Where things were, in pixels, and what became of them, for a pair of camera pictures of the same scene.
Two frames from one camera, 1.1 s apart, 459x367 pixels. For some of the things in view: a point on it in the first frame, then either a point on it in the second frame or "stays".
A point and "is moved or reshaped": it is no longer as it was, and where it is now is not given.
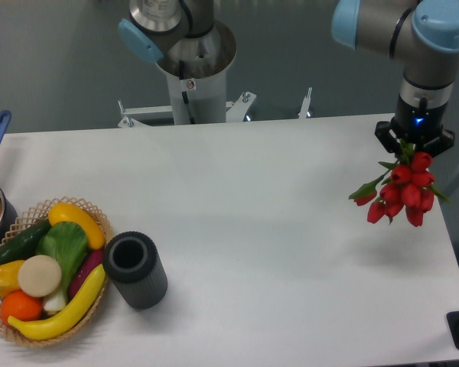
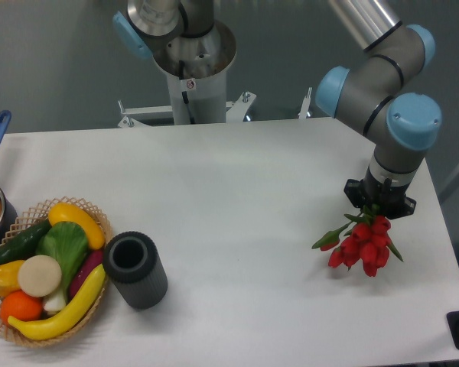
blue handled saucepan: x=1 y=214 stays
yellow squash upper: x=69 y=212 stays
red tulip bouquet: x=405 y=186 is moved or reshaped
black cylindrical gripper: x=416 y=124 to x=388 y=198
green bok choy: x=68 y=243 stays
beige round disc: x=39 y=276 stays
